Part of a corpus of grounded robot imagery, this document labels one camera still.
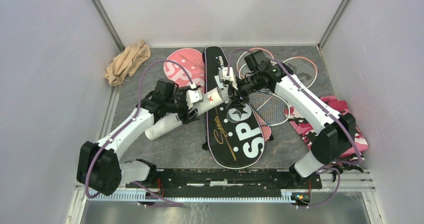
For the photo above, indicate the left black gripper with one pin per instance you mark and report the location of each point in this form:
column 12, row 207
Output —
column 185, row 117

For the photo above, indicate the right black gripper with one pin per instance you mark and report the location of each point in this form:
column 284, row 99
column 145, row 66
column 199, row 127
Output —
column 235, row 101

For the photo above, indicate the clear tube lid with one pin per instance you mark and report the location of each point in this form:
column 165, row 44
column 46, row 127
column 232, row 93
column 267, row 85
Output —
column 233, row 116

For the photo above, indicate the white shuttlecock tube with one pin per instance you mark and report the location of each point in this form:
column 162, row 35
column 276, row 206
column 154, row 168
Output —
column 211, row 99

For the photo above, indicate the black sport racket bag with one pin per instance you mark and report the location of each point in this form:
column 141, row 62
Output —
column 237, row 145

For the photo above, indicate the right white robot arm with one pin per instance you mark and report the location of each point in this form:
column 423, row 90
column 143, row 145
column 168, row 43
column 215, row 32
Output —
column 335, row 132

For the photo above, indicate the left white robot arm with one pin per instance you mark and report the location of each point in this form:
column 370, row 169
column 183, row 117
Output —
column 163, row 109

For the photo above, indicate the beige crumpled cloth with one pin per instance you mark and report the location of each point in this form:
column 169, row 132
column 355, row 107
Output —
column 127, row 62

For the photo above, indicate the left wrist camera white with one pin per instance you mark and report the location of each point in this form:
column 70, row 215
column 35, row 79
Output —
column 193, row 96

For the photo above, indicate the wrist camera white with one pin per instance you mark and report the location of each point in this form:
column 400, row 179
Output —
column 193, row 96
column 227, row 77

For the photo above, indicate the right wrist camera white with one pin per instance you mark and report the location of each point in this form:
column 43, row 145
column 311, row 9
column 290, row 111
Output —
column 227, row 77

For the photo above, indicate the white frame racket upper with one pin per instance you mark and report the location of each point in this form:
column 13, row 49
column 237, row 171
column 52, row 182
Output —
column 263, row 76

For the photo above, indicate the white frame racket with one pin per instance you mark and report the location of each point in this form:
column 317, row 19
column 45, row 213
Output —
column 263, row 76
column 270, row 108

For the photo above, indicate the pink frame racket left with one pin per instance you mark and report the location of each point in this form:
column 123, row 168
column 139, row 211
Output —
column 241, row 65

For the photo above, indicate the white frame racket lower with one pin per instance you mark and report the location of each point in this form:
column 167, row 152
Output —
column 270, row 108

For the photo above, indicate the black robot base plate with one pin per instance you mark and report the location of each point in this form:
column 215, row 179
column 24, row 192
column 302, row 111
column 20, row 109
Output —
column 227, row 183

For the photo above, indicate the white slotted cable duct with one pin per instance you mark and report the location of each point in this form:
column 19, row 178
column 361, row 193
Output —
column 139, row 195

